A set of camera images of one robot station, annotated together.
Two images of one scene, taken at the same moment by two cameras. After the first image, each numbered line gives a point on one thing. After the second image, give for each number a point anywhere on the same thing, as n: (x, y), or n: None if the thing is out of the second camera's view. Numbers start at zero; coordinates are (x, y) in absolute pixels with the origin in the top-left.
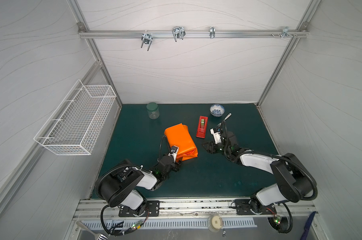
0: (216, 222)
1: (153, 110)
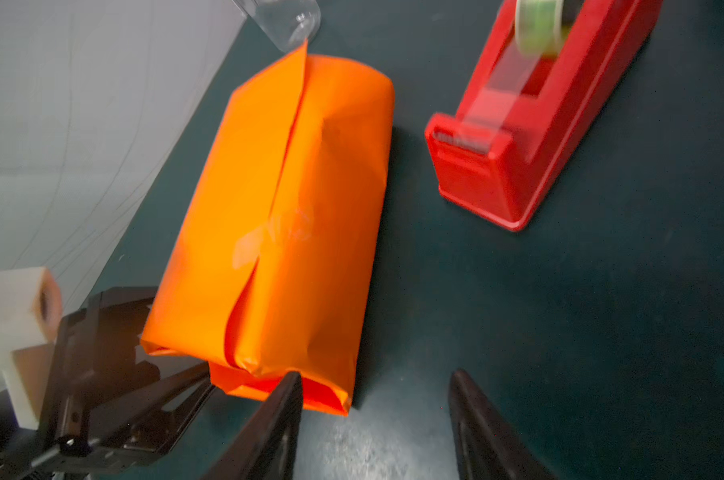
0: None
1: (285, 24)
